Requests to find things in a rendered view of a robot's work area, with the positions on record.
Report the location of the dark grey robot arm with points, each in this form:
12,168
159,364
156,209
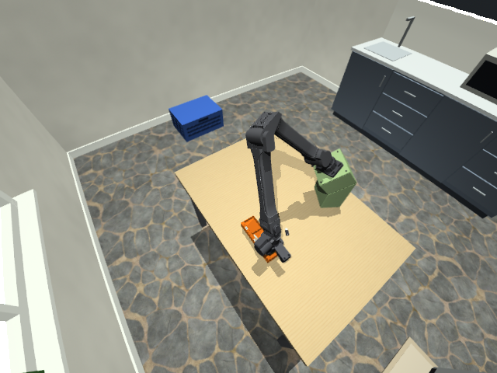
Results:
260,139

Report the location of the orange bin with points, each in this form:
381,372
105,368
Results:
252,227

